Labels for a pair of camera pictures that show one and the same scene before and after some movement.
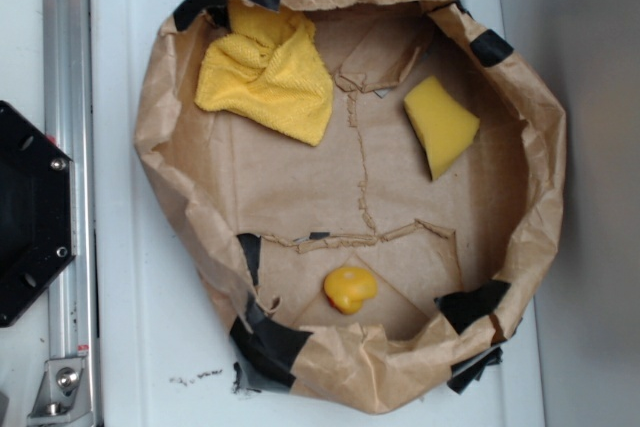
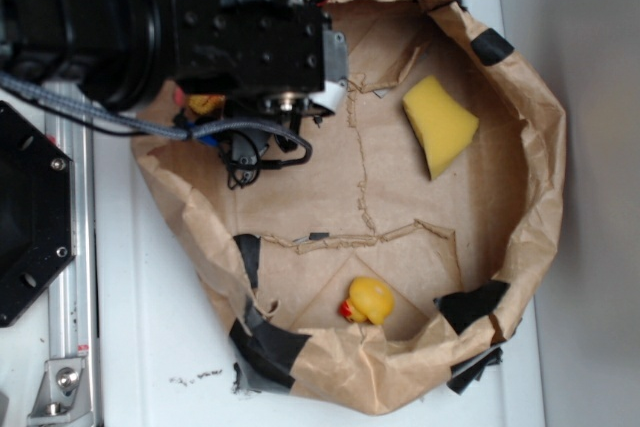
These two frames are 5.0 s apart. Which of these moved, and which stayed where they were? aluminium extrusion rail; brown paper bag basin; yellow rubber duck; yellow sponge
Moved: yellow rubber duck
Stayed: aluminium extrusion rail; brown paper bag basin; yellow sponge
